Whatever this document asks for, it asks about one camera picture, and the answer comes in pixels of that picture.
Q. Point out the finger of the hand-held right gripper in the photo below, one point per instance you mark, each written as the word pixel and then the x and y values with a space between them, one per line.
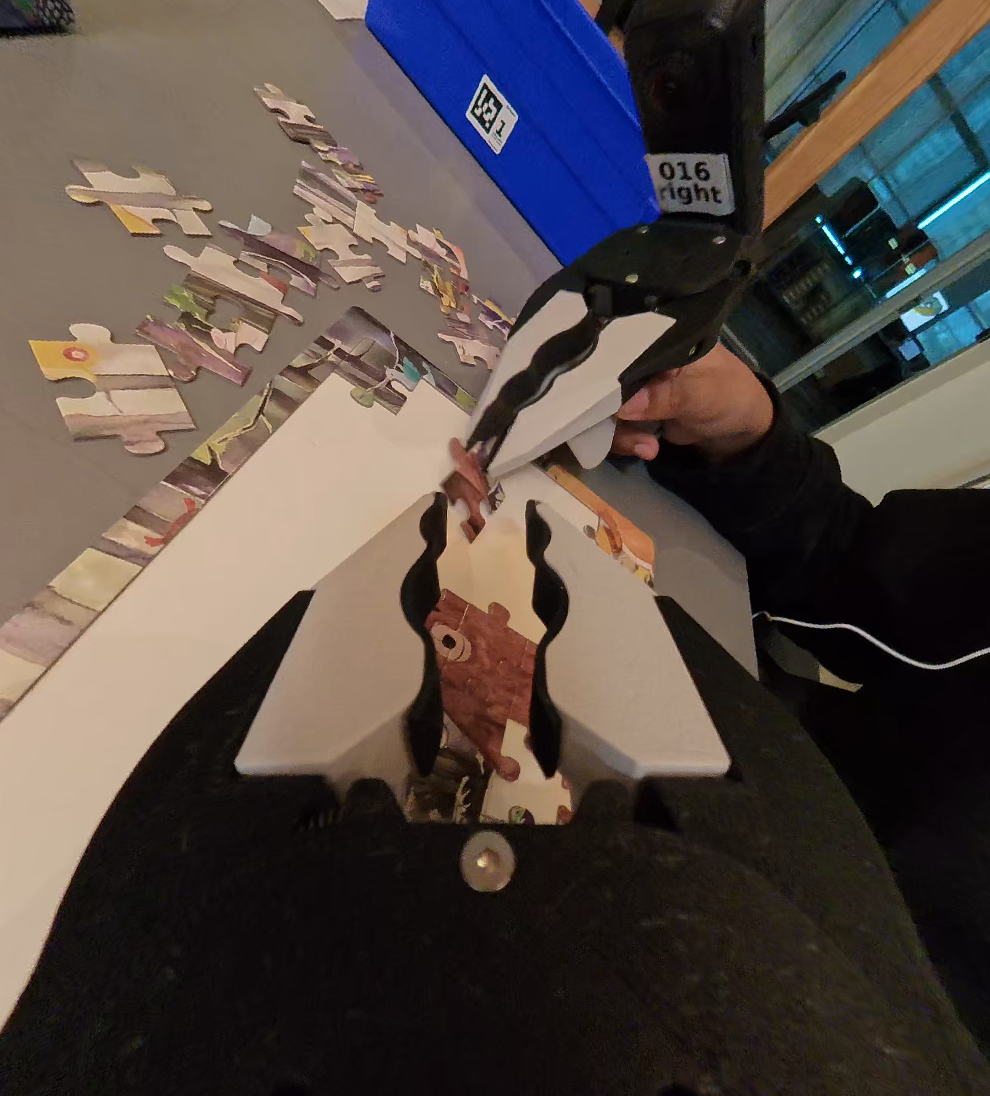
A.
pixel 581 394
pixel 538 334

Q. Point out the laminated instruction sheet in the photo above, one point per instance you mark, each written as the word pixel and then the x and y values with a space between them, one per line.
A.
pixel 345 7

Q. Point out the person's right forearm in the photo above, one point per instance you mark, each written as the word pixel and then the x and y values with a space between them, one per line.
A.
pixel 812 522

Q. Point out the blue bin with white label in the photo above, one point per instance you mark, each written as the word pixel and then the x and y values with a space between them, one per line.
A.
pixel 563 86

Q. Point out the lion jigsaw puzzle board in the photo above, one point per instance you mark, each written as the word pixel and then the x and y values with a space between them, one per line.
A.
pixel 247 556

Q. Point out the reddish brown puzzle piece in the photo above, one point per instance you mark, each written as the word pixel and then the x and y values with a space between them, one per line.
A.
pixel 469 488

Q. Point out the dark teal spot puzzle piece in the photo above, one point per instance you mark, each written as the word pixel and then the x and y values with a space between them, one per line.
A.
pixel 388 381

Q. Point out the person's right hand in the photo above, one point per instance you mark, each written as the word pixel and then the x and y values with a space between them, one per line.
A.
pixel 709 402

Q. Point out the wooden beam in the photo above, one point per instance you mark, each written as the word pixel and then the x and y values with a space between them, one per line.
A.
pixel 889 77

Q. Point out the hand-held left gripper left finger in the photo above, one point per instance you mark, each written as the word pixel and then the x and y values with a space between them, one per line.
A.
pixel 332 685

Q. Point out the joined brown bear puzzle section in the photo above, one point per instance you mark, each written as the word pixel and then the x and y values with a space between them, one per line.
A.
pixel 486 676

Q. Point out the orange yellow puzzle piece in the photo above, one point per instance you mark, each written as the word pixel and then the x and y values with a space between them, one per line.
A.
pixel 611 539

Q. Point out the pile of puzzle pieces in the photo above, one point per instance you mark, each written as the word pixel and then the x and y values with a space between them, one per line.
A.
pixel 118 385

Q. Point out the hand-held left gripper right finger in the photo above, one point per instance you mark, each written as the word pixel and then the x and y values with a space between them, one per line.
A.
pixel 632 685

